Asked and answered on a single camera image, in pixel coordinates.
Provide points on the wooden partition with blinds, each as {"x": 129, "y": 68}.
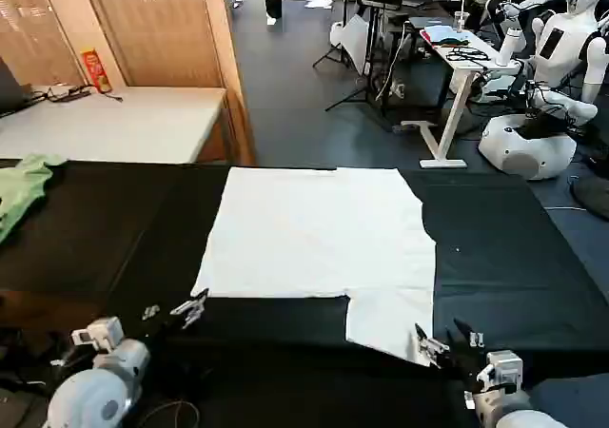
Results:
{"x": 162, "y": 28}

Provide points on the black table cloth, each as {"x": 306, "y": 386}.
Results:
{"x": 499, "y": 266}

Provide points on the black tripod stand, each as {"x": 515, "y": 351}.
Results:
{"x": 370, "y": 66}

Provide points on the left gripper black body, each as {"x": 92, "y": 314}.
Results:
{"x": 154, "y": 334}

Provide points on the clear cup with straw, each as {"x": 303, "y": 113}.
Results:
{"x": 460, "y": 21}

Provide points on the white shirt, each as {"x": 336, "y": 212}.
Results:
{"x": 314, "y": 238}

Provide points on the black laptop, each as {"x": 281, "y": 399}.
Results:
{"x": 10, "y": 88}

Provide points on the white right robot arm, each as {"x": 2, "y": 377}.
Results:
{"x": 504, "y": 399}

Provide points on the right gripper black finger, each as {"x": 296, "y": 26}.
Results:
{"x": 430, "y": 348}
{"x": 471, "y": 337}

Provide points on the green garment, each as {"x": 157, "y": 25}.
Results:
{"x": 21, "y": 195}

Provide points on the black waste bin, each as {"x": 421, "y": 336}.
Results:
{"x": 273, "y": 5}

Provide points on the white papers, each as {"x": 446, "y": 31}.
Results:
{"x": 318, "y": 2}

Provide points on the folded clothes stack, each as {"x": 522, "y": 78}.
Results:
{"x": 442, "y": 34}

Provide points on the white wheeled humanoid robot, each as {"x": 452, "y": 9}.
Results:
{"x": 547, "y": 95}

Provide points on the dark bag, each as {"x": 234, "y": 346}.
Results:
{"x": 592, "y": 197}

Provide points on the red snack box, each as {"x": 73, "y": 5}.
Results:
{"x": 97, "y": 71}

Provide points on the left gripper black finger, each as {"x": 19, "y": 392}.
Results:
{"x": 151, "y": 312}
{"x": 189, "y": 306}

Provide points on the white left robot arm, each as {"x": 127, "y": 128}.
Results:
{"x": 95, "y": 390}

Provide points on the white reflector board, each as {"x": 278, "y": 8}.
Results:
{"x": 357, "y": 38}

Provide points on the white side table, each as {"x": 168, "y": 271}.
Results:
{"x": 109, "y": 123}

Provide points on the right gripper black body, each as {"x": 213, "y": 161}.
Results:
{"x": 459, "y": 366}

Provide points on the white desk with T-legs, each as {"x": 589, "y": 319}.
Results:
{"x": 457, "y": 95}

